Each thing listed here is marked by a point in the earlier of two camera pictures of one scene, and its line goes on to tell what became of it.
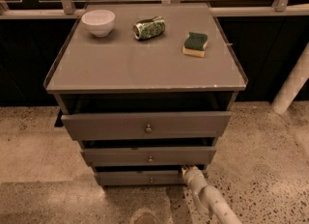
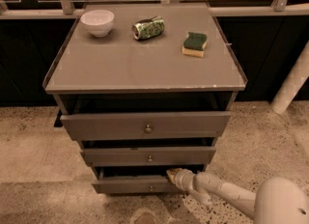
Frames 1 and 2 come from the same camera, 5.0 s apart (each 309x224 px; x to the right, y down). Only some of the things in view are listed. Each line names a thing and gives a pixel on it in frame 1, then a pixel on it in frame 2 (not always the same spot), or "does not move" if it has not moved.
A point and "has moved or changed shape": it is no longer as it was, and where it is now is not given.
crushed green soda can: [149, 28] does not move
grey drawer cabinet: [147, 89] does not move
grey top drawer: [150, 126] does not move
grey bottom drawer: [141, 178] has moved or changed shape
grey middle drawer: [149, 155] does not move
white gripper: [192, 175] → [183, 178]
